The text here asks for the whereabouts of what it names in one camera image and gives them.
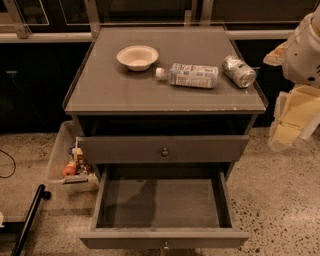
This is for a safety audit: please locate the grey top drawer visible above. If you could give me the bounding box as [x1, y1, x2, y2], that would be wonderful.
[77, 135, 249, 163]

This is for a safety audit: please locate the orange toy in bin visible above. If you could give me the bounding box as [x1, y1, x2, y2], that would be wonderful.
[62, 163, 77, 177]

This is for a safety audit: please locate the black metal bar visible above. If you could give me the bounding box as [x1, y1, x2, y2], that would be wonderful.
[11, 184, 51, 256]

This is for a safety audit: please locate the clear plastic water bottle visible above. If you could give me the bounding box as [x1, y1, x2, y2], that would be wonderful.
[155, 63, 219, 89]

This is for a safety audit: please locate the crushed silver can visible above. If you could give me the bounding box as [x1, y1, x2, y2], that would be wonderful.
[222, 55, 256, 88]

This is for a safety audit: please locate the grey drawer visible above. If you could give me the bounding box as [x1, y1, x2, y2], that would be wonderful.
[80, 164, 249, 250]
[77, 135, 249, 163]

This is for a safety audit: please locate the metal railing frame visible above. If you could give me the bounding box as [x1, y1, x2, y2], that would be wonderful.
[0, 0, 320, 44]

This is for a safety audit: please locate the grey drawer cabinet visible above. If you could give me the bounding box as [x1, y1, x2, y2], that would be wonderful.
[65, 27, 266, 166]

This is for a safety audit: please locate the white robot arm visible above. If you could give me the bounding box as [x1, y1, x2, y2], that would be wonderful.
[263, 6, 320, 152]

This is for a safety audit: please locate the brown snack packet in bin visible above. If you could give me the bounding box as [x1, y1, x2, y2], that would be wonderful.
[72, 147, 90, 175]

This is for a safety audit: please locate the clear plastic storage bin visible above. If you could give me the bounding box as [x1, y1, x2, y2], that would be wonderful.
[47, 121, 99, 194]

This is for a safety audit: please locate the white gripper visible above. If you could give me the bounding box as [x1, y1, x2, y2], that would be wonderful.
[263, 42, 320, 152]

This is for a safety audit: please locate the white paper bowl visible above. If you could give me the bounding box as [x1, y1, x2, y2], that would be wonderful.
[117, 45, 159, 72]

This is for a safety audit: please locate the black cable on floor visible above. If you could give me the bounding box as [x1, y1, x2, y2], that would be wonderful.
[0, 149, 17, 179]

